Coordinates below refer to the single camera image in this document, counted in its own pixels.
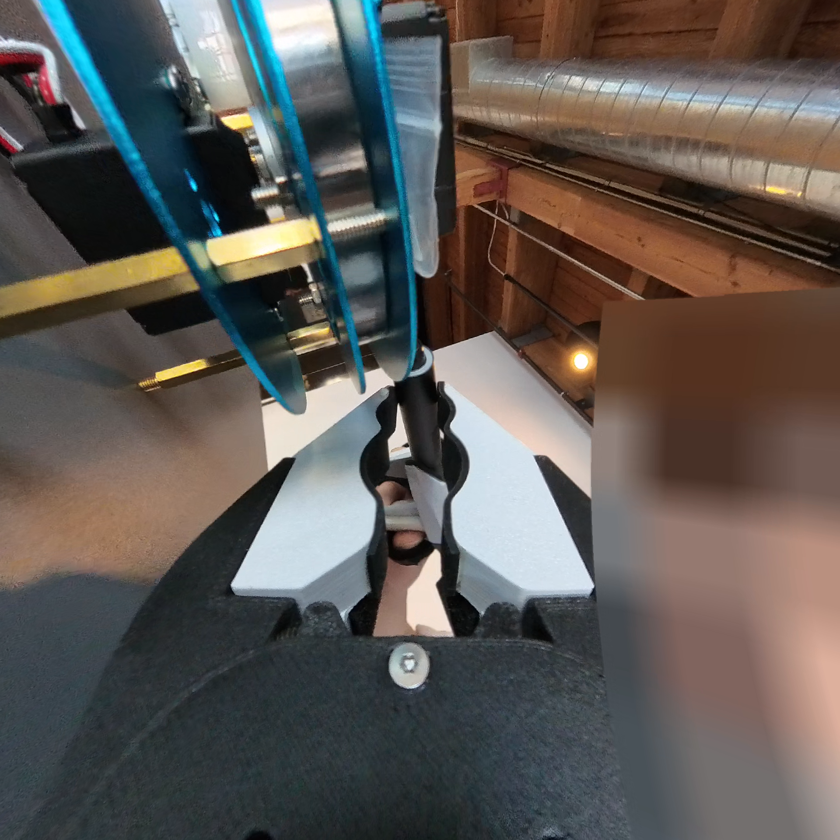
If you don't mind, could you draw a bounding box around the red beam bracket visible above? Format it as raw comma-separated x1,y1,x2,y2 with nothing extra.
476,161,510,204

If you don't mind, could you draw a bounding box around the black cylindrical tool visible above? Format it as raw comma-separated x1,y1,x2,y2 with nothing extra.
395,346,460,490

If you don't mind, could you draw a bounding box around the blue acrylic toy robot arm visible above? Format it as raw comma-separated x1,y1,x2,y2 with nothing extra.
0,0,457,416

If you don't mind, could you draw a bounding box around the person's right hand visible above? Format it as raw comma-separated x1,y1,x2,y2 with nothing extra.
377,479,435,553

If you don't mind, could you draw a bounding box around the black ceiling pipe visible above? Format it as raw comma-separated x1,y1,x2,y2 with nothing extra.
446,272,595,414

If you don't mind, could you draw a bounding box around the thin metal ceiling rod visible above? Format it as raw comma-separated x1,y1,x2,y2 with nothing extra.
476,202,647,301

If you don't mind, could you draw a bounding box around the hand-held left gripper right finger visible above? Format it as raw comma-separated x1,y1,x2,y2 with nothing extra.
433,382,595,621

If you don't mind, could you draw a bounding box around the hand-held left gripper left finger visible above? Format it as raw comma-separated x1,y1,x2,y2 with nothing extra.
231,387,398,622

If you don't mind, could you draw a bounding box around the person's right forearm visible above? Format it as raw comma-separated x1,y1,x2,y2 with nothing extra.
373,563,455,637

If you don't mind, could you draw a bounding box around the red white cable bundle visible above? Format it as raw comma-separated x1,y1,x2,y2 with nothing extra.
0,36,67,155

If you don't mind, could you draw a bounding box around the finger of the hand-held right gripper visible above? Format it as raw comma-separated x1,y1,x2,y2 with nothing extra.
403,462,454,546

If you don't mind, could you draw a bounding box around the silver air duct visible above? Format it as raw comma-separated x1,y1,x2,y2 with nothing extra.
453,36,840,221

